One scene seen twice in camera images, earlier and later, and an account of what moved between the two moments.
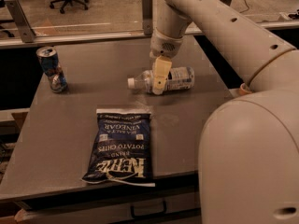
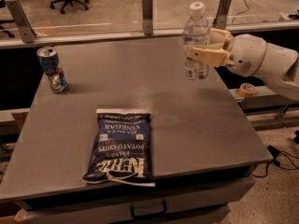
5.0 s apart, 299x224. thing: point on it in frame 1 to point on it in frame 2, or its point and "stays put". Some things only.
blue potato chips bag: (121, 149) stays put
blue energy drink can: (49, 63) stays put
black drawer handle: (150, 214) stays put
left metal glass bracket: (26, 31) stays put
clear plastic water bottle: (178, 78) to (196, 33)
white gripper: (163, 46) to (248, 56)
